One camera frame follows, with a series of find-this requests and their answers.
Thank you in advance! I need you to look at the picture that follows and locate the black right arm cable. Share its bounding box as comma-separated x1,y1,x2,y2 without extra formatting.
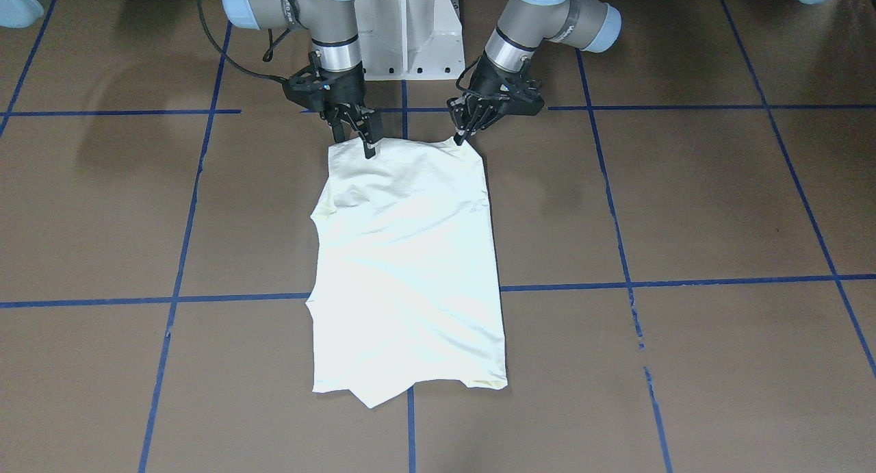
197,0,295,84

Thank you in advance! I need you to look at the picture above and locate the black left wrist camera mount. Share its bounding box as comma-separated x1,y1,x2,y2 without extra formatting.
500,77,545,116

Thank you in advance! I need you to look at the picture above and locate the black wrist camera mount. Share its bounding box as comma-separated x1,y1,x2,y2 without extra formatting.
281,50,334,112
500,77,545,116

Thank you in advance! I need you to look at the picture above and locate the cream long-sleeve cat shirt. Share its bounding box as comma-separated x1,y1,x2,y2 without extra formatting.
306,138,508,409

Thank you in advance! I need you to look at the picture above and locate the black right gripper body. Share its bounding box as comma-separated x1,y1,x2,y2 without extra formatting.
322,66,367,129

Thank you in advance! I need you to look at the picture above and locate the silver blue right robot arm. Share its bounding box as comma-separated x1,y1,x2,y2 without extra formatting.
2,0,384,159

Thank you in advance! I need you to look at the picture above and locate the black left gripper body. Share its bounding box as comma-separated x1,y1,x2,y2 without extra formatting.
456,53,528,129

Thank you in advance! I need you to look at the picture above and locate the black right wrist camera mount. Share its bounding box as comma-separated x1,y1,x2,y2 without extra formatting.
281,50,334,112

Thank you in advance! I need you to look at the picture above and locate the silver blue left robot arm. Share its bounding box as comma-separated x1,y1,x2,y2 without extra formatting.
447,0,622,144

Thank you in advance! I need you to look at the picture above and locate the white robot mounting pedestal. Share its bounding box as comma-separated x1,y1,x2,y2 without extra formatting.
355,0,464,82

